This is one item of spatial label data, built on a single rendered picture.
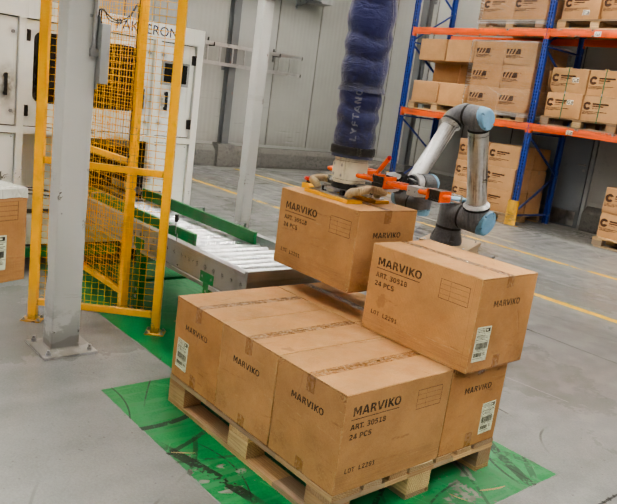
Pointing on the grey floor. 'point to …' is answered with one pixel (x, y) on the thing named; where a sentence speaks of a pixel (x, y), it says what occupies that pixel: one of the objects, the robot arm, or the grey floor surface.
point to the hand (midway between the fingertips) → (387, 182)
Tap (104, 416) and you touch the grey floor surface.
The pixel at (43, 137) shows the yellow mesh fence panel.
